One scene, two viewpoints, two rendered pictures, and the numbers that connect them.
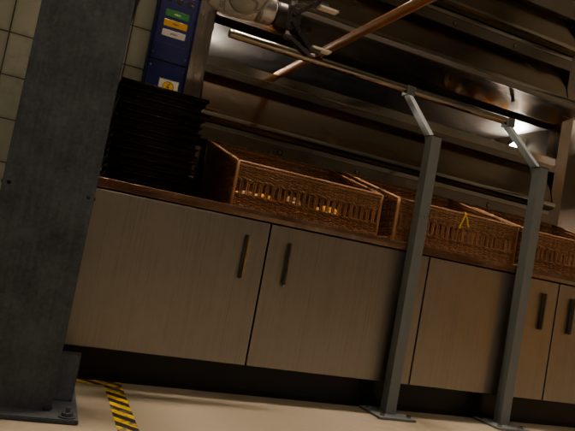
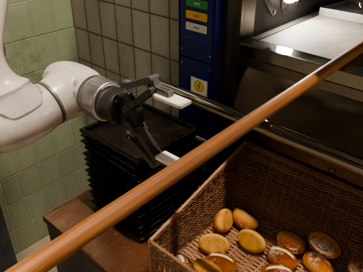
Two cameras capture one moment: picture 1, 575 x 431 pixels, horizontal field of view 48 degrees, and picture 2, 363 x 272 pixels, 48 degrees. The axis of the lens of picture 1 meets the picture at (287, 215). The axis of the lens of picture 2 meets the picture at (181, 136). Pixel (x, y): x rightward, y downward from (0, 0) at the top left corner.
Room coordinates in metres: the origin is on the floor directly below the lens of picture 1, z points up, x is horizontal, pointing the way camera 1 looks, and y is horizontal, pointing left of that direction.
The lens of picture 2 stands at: (1.75, -0.61, 1.59)
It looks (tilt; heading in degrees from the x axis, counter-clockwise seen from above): 31 degrees down; 64
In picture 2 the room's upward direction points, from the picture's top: straight up
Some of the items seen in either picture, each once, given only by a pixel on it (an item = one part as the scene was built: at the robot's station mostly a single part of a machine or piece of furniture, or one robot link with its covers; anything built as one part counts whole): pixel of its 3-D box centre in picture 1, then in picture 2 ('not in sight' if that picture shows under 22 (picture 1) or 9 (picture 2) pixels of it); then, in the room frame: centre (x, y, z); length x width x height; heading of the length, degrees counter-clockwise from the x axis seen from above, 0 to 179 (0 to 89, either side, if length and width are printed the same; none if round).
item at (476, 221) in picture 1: (423, 215); not in sight; (2.54, -0.54, 0.72); 0.56 x 0.49 x 0.28; 112
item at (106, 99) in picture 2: (287, 17); (125, 109); (1.97, 0.12, 1.20); 0.09 x 0.07 x 0.08; 112
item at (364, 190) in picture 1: (287, 185); (274, 246); (2.35, 0.02, 0.72); 0.56 x 0.49 x 0.28; 112
